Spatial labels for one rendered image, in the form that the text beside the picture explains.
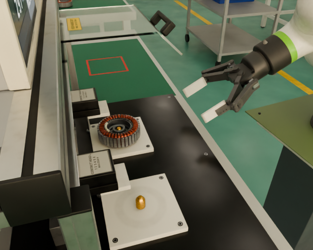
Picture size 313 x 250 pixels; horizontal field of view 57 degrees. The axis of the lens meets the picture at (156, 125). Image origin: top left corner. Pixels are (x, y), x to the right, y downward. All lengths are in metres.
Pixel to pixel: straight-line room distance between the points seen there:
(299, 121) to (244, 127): 1.27
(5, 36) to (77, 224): 0.19
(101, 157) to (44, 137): 0.27
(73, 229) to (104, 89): 0.83
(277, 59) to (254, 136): 1.39
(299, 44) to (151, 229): 0.57
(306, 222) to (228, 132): 1.17
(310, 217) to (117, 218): 0.68
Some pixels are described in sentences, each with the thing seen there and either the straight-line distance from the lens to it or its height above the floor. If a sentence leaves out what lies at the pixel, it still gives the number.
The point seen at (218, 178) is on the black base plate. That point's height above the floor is 0.77.
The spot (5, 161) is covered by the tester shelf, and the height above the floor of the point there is 1.12.
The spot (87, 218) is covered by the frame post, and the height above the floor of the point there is 1.04.
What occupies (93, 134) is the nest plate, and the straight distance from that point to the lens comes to 0.80.
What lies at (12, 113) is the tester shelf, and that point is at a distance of 0.30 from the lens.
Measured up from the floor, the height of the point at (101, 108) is 0.88.
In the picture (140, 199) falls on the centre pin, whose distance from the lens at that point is 0.59.
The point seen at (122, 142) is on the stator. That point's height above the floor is 0.80.
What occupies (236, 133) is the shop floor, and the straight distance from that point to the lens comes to 2.16.
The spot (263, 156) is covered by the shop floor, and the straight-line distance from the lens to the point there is 2.01.
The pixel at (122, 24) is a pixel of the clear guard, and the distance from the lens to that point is 0.70.
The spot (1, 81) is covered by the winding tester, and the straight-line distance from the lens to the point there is 0.33.
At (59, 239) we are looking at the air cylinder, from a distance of 0.59.
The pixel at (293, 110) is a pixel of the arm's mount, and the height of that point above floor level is 0.75.
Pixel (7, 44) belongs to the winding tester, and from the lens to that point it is 0.31.
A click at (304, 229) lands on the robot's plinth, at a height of 0.42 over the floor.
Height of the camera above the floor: 1.26
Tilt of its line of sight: 36 degrees down
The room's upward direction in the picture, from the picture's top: straight up
